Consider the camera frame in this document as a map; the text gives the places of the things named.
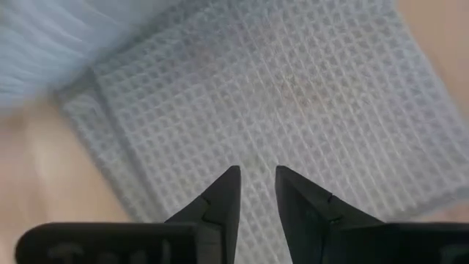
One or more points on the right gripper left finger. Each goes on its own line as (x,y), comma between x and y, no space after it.
(220,212)

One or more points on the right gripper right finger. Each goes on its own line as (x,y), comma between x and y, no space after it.
(304,212)

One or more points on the grey waffle microfiber towel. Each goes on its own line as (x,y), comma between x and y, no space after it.
(256,91)

